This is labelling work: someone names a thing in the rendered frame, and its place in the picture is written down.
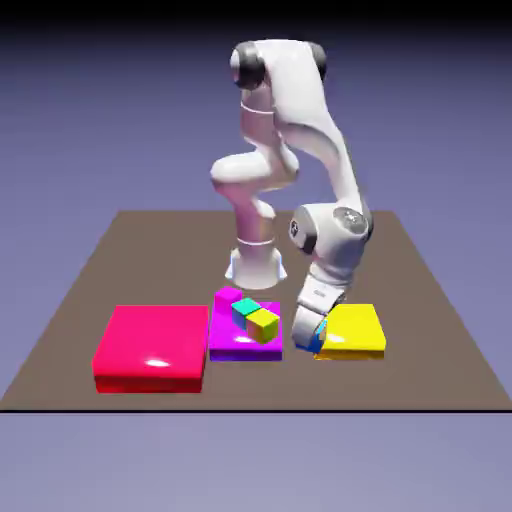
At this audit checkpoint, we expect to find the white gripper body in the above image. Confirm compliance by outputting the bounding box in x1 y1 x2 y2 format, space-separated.
290 304 330 348

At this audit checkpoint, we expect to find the small blue cube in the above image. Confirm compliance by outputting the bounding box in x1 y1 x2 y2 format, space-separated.
294 319 329 355

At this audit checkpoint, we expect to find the small yellow cube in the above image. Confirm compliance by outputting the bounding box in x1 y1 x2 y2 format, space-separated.
244 308 281 346

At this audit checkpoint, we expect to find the small teal cube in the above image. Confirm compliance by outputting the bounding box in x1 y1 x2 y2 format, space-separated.
230 296 262 331

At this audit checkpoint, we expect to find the small magenta cube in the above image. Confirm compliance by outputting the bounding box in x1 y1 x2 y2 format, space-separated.
213 285 244 313

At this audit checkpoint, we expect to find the large yellow box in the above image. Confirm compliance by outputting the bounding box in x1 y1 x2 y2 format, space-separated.
313 302 388 361

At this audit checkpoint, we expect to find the large magenta box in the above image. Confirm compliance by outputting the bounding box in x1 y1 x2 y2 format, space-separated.
208 299 284 363

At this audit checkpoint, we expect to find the large red box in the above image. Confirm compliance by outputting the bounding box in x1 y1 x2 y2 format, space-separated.
91 304 210 395

